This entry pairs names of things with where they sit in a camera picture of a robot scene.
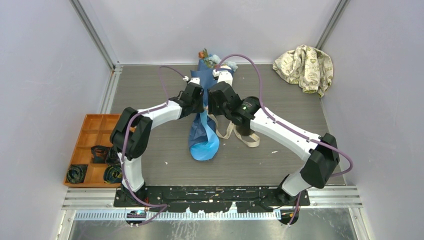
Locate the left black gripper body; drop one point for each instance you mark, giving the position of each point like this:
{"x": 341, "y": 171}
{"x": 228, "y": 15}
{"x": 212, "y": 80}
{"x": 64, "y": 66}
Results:
{"x": 197, "y": 104}

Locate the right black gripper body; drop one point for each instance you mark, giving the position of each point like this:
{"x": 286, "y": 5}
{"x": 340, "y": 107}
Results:
{"x": 213, "y": 109}

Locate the blue paper flower bouquet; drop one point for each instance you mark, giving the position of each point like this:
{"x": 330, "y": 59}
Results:
{"x": 203, "y": 142}

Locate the beige ribbon bow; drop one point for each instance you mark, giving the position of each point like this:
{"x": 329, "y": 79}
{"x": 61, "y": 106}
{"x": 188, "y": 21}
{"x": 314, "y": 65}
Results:
{"x": 231, "y": 128}

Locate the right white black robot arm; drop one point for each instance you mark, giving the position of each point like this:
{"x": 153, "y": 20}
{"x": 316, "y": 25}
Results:
{"x": 248, "y": 117}

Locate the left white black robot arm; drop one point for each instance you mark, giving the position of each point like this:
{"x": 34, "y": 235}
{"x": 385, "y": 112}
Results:
{"x": 131, "y": 134}

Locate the black cylindrical vase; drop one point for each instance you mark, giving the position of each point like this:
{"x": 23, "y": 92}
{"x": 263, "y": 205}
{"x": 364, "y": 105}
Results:
{"x": 244, "y": 129}

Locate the cream patterned cloth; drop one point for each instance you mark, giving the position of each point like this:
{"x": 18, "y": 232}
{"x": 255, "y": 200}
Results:
{"x": 307, "y": 67}

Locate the orange compartment tray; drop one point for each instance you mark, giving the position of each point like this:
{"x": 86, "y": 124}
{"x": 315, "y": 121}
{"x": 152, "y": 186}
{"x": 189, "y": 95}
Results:
{"x": 95, "y": 130}

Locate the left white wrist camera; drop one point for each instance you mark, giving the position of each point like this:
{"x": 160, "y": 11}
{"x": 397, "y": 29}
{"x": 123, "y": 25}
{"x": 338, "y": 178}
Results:
{"x": 192, "y": 80}

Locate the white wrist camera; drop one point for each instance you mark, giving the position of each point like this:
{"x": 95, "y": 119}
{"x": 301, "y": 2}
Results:
{"x": 192, "y": 80}
{"x": 223, "y": 76}

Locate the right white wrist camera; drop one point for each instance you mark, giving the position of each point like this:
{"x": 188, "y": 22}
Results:
{"x": 223, "y": 76}

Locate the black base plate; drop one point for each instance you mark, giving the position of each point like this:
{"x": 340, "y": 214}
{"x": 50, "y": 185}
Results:
{"x": 215, "y": 199}

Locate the aluminium frame rail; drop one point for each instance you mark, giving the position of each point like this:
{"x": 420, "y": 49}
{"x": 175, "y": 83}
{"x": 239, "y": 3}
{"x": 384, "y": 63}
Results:
{"x": 112, "y": 204}

